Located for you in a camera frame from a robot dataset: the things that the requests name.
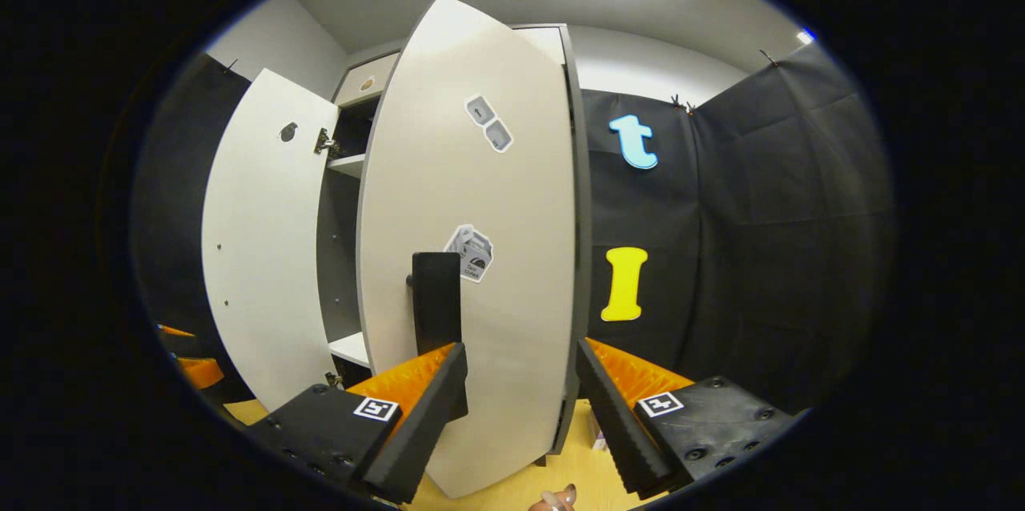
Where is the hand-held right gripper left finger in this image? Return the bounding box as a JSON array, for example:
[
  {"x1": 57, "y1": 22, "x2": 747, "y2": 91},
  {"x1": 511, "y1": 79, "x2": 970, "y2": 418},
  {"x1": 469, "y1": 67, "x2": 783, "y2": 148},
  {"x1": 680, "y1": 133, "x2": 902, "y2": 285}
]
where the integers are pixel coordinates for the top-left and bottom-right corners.
[{"x1": 244, "y1": 343, "x2": 469, "y2": 505}]

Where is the white cabinet door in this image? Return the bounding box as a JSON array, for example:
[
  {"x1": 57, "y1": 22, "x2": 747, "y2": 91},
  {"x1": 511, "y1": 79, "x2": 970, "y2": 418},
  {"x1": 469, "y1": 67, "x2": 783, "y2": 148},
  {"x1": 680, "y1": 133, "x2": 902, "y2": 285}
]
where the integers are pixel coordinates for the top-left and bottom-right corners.
[
  {"x1": 200, "y1": 68, "x2": 341, "y2": 413},
  {"x1": 356, "y1": 0, "x2": 579, "y2": 498}
]

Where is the white cabinet drawer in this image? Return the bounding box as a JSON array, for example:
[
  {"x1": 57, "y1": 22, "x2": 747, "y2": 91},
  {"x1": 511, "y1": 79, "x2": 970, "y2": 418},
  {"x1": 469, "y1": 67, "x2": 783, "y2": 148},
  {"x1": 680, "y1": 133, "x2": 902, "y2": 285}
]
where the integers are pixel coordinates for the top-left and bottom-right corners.
[{"x1": 332, "y1": 52, "x2": 401, "y2": 107}]

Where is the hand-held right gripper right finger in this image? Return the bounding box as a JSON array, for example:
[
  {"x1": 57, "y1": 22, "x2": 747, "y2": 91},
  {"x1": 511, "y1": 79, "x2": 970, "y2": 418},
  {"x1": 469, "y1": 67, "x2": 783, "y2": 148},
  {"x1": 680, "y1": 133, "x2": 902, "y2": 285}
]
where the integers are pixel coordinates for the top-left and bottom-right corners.
[{"x1": 575, "y1": 337, "x2": 802, "y2": 498}]

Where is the grey and white cabinet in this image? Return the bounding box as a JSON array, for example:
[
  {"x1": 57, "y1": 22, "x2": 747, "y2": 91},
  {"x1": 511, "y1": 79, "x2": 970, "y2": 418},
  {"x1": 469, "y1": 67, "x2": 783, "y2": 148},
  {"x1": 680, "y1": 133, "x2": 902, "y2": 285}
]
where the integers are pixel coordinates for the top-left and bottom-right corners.
[{"x1": 316, "y1": 22, "x2": 595, "y2": 465}]

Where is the black door handle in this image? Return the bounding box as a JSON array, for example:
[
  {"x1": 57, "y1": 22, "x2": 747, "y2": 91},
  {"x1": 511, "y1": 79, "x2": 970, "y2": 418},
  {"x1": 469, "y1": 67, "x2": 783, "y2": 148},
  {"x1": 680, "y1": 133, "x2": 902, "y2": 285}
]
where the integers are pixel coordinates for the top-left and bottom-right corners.
[{"x1": 406, "y1": 251, "x2": 464, "y2": 358}]

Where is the black backdrop cloth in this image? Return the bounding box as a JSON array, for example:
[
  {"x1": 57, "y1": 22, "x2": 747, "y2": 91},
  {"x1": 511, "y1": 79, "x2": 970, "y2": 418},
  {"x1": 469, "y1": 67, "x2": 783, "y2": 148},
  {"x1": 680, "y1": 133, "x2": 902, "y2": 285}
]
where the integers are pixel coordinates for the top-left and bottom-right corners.
[
  {"x1": 128, "y1": 54, "x2": 253, "y2": 404},
  {"x1": 581, "y1": 42, "x2": 898, "y2": 416}
]

